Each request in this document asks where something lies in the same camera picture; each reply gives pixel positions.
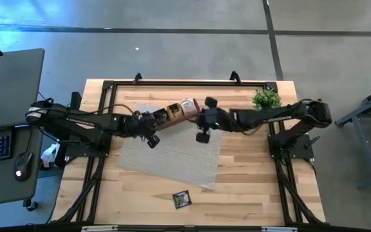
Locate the white metal bracket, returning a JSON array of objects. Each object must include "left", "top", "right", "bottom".
[
  {"left": 261, "top": 226, "right": 299, "bottom": 232},
  {"left": 81, "top": 225, "right": 119, "bottom": 232}
]

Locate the yellow orange tea packet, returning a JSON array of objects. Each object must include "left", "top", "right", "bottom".
[{"left": 166, "top": 102, "right": 184, "bottom": 120}]

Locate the black upright post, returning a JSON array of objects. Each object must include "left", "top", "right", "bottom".
[{"left": 69, "top": 91, "right": 82, "bottom": 110}]

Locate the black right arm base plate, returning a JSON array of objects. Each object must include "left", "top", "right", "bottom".
[{"left": 267, "top": 133, "right": 315, "bottom": 160}]

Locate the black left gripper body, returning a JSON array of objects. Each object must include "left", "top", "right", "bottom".
[{"left": 133, "top": 109, "right": 161, "bottom": 150}]

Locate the green potted plant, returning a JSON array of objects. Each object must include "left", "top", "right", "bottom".
[{"left": 252, "top": 88, "right": 283, "bottom": 112}]

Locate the black green tea packet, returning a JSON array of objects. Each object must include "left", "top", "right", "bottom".
[
  {"left": 172, "top": 189, "right": 193, "bottom": 209},
  {"left": 153, "top": 108, "right": 169, "bottom": 126}
]

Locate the black lever handle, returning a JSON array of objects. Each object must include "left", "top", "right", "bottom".
[{"left": 303, "top": 135, "right": 321, "bottom": 150}]

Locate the wooden three-compartment box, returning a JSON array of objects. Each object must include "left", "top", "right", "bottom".
[{"left": 155, "top": 97, "right": 202, "bottom": 130}]

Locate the large dark grey desk panel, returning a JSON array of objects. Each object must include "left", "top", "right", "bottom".
[{"left": 0, "top": 48, "right": 46, "bottom": 130}]

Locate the black desk caster wheel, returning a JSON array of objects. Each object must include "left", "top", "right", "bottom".
[{"left": 23, "top": 198, "right": 39, "bottom": 213}]

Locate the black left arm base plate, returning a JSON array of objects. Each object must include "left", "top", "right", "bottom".
[{"left": 63, "top": 138, "right": 113, "bottom": 159}]

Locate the white orange tea packet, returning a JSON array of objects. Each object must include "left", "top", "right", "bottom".
[{"left": 180, "top": 98, "right": 198, "bottom": 116}]

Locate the blue-grey metal table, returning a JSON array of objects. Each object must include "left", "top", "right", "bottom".
[{"left": 334, "top": 82, "right": 371, "bottom": 189}]

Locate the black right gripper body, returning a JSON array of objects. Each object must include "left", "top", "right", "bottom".
[{"left": 195, "top": 95, "right": 234, "bottom": 144}]

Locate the black computer mouse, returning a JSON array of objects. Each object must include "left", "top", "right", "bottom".
[{"left": 14, "top": 151, "right": 33, "bottom": 182}]

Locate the grey woven placemat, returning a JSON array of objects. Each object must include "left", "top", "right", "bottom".
[{"left": 117, "top": 102, "right": 225, "bottom": 191}]

